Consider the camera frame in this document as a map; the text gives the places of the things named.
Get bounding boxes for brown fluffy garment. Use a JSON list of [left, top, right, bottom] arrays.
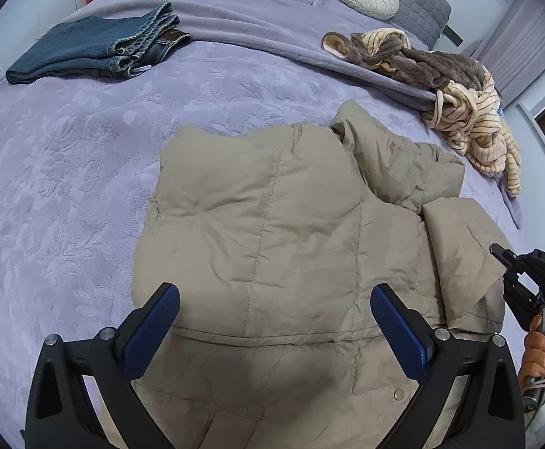
[[321, 30, 493, 92]]

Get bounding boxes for purple embossed bed cover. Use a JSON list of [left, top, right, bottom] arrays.
[[0, 0, 526, 449]]

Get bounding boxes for beige puffer jacket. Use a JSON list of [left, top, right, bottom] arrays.
[[131, 100, 507, 449]]

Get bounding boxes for cream striped garment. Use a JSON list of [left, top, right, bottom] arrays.
[[361, 28, 523, 197]]

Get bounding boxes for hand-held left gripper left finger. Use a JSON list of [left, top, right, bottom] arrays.
[[24, 282, 181, 449]]

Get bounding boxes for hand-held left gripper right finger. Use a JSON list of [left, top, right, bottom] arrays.
[[370, 283, 526, 449]]

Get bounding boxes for person's right hand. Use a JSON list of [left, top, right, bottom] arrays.
[[518, 313, 545, 384]]

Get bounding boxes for grey quilted headboard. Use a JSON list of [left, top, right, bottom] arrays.
[[179, 0, 451, 50]]

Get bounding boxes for pale window curtain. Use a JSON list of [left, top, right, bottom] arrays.
[[464, 0, 545, 99]]

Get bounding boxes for grey fleece blanket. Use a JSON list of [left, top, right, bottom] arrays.
[[62, 0, 437, 113]]

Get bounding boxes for folded blue jeans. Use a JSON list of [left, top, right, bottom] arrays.
[[6, 2, 193, 84]]

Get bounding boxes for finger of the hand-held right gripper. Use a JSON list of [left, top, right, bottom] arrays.
[[489, 243, 520, 268]]

